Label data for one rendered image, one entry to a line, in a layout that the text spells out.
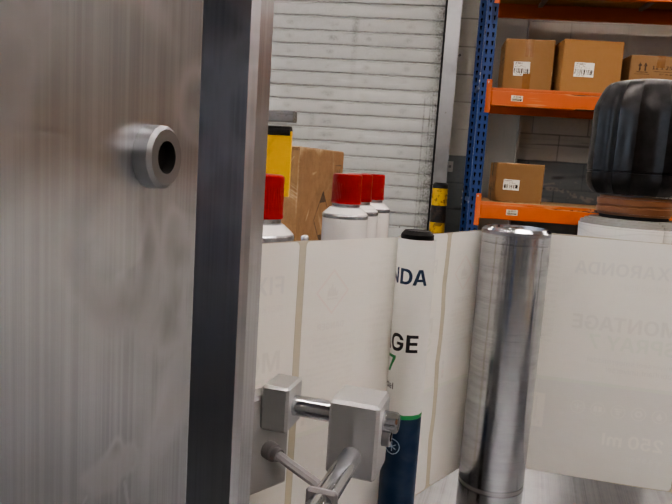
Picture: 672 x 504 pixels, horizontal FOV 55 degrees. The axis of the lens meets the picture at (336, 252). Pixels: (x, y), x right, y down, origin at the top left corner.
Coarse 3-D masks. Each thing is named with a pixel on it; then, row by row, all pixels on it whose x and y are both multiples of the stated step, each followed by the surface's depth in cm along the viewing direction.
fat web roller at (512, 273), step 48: (528, 240) 34; (480, 288) 36; (528, 288) 35; (480, 336) 36; (528, 336) 35; (480, 384) 36; (528, 384) 36; (480, 432) 36; (528, 432) 37; (480, 480) 36
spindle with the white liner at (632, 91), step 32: (608, 96) 52; (640, 96) 49; (608, 128) 52; (640, 128) 50; (608, 160) 52; (640, 160) 50; (608, 192) 52; (640, 192) 51; (608, 224) 51; (640, 224) 50
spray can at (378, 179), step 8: (376, 176) 82; (384, 176) 83; (376, 184) 83; (384, 184) 84; (376, 192) 83; (376, 200) 83; (376, 208) 82; (384, 208) 83; (384, 216) 83; (384, 224) 83; (384, 232) 83
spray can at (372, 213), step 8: (368, 176) 76; (368, 184) 76; (368, 192) 77; (368, 200) 77; (368, 208) 76; (368, 216) 76; (376, 216) 77; (368, 224) 76; (376, 224) 78; (368, 232) 76; (376, 232) 78
